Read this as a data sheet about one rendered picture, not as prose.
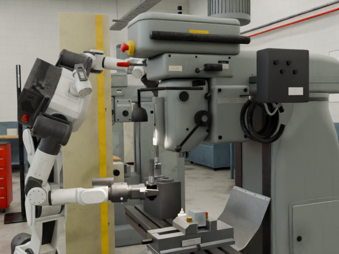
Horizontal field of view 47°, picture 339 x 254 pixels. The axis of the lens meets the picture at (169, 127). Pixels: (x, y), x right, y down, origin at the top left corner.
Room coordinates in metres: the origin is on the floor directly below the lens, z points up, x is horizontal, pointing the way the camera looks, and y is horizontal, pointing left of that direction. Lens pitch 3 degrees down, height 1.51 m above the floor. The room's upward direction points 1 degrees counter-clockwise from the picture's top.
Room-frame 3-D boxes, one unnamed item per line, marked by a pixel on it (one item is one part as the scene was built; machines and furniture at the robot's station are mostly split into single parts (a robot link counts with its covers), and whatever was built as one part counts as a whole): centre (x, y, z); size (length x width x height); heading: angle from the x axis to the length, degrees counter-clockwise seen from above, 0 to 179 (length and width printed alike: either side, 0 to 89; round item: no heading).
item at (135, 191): (1.74, 0.18, 1.13); 0.13 x 0.12 x 0.10; 7
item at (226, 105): (1.83, -0.24, 1.47); 0.24 x 0.19 x 0.26; 22
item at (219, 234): (1.61, -0.08, 0.98); 0.35 x 0.15 x 0.11; 114
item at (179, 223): (1.60, -0.06, 1.02); 0.12 x 0.06 x 0.04; 24
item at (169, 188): (2.11, 0.05, 1.03); 0.22 x 0.12 x 0.20; 29
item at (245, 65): (1.95, -0.52, 1.66); 0.80 x 0.23 x 0.20; 112
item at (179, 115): (1.76, -0.06, 1.47); 0.21 x 0.19 x 0.32; 22
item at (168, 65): (1.78, -0.09, 1.68); 0.34 x 0.24 x 0.10; 112
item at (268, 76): (1.56, -0.46, 1.62); 0.20 x 0.09 x 0.21; 112
